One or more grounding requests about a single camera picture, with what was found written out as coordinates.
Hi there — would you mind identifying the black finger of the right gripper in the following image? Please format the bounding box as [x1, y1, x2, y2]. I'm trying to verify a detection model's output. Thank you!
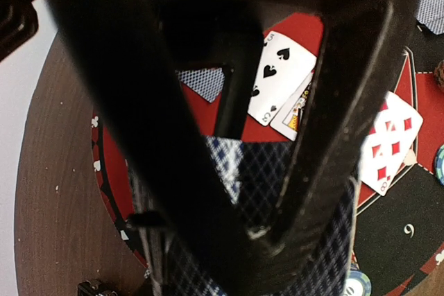
[34, 0, 429, 296]

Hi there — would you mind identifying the three of spades card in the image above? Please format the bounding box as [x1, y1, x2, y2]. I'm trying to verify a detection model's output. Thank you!
[248, 31, 316, 126]

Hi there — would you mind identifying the king face up card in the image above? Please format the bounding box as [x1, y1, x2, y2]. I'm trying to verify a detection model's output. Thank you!
[271, 73, 313, 141]

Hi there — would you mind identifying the blue backed card deck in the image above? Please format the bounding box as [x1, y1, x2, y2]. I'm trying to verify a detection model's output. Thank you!
[128, 136, 358, 296]

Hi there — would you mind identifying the nine of diamonds card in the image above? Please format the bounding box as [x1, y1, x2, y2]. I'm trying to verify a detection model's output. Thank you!
[359, 92, 423, 195]

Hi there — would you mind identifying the face down card seat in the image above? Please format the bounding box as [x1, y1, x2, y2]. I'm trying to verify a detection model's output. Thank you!
[416, 0, 443, 35]

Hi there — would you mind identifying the blue white 100 chip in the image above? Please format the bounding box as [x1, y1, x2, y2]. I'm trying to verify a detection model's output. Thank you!
[434, 145, 444, 186]

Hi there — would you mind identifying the green blue 50 chip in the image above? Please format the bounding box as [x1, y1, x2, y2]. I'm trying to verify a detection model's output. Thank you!
[343, 270, 372, 296]

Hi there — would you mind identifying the black poker chip case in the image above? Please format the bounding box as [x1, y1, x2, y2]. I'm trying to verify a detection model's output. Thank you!
[76, 279, 118, 296]

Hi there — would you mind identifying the round red black poker mat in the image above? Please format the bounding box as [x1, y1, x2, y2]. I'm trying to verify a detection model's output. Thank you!
[92, 14, 443, 295]

